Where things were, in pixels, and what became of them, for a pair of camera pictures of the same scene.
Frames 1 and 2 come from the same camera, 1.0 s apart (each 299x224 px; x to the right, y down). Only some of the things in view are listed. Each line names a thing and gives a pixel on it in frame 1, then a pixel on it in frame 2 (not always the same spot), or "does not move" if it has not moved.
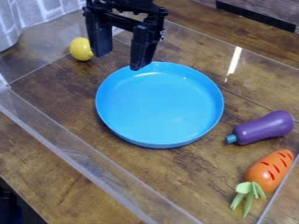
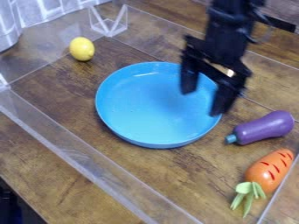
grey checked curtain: x=23 y=13 does not move
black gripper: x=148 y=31 to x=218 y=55
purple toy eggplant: x=273 y=125 does not move
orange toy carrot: x=264 y=175 does not move
